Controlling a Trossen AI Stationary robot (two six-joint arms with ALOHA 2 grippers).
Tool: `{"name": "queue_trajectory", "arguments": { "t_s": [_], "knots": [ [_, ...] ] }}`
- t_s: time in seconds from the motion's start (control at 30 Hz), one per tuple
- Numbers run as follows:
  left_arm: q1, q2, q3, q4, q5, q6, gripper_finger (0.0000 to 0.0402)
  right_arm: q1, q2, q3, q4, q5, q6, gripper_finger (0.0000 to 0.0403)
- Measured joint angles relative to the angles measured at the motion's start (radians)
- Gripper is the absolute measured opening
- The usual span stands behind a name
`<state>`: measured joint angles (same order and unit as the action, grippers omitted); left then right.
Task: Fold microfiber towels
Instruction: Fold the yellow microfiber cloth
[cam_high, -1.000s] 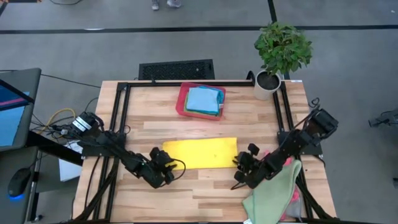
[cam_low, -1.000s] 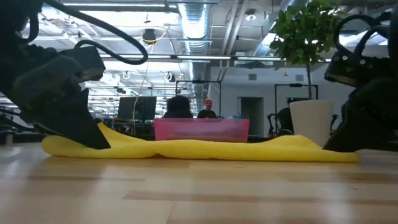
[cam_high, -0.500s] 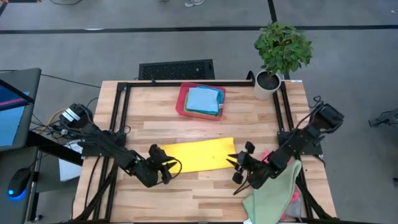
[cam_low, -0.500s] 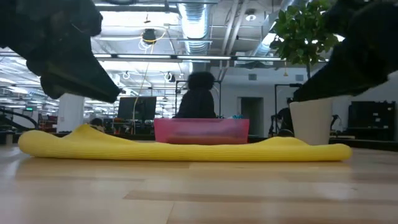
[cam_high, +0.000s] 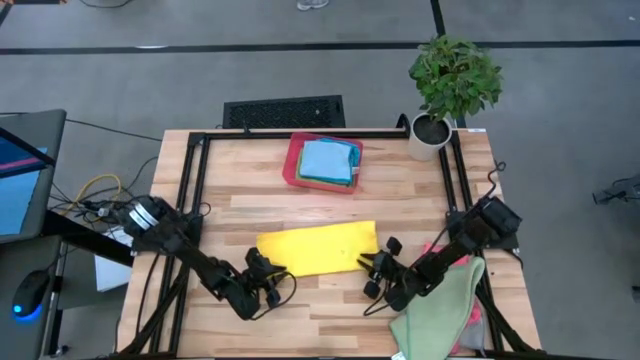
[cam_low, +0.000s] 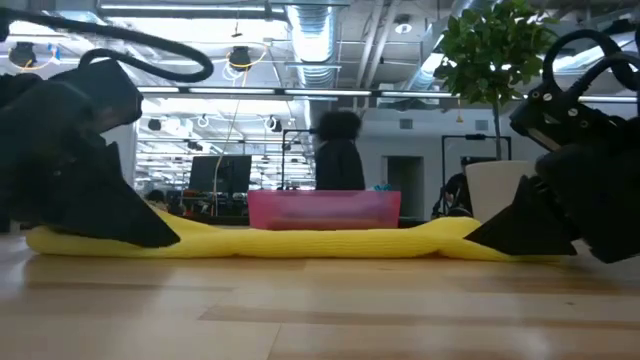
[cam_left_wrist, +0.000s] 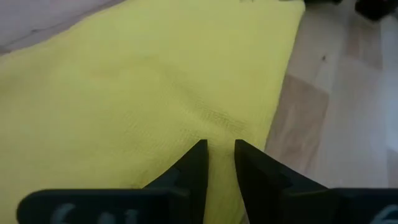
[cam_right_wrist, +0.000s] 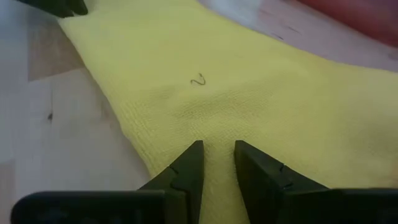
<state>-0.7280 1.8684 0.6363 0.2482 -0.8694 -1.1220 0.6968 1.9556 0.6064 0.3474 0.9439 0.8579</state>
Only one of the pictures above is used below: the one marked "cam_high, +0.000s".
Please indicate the light blue microfiber towel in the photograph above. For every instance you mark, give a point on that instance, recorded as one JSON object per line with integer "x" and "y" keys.
{"x": 325, "y": 161}

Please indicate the white paper sheet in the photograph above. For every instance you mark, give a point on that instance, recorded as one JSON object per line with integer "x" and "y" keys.
{"x": 110, "y": 275}

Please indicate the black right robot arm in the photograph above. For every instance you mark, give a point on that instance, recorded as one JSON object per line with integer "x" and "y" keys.
{"x": 460, "y": 240}

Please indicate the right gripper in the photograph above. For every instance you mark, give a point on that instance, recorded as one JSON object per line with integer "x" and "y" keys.
{"x": 395, "y": 275}

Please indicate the black metal stand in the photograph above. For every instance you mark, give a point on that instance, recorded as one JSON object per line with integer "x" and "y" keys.
{"x": 625, "y": 192}

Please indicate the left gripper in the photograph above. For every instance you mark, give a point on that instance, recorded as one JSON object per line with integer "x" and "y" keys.
{"x": 260, "y": 277}

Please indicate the sage green microfiber towel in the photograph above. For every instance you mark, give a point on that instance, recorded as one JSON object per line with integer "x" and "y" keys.
{"x": 440, "y": 320}

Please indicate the yellow microfiber towel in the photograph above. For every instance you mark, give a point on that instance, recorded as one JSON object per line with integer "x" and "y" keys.
{"x": 320, "y": 247}

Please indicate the pink microfiber towel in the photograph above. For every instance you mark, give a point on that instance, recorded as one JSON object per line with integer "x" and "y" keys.
{"x": 475, "y": 315}

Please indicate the green leafy plant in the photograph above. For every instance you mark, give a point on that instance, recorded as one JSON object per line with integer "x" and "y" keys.
{"x": 455, "y": 75}

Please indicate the translucent pink plastic bin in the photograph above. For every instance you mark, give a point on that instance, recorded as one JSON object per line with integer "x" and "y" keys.
{"x": 290, "y": 165}

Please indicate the black computer mouse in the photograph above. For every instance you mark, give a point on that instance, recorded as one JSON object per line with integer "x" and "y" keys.
{"x": 31, "y": 292}

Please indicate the white plant pot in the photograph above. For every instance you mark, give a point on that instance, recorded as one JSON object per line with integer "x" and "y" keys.
{"x": 420, "y": 150}

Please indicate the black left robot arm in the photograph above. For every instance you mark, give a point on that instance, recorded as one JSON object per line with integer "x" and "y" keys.
{"x": 200, "y": 260}

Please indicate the dark grey side desk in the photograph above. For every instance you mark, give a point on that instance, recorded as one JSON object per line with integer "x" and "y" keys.
{"x": 15, "y": 260}

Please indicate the laptop screen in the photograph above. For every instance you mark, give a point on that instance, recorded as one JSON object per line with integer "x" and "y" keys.
{"x": 20, "y": 200}

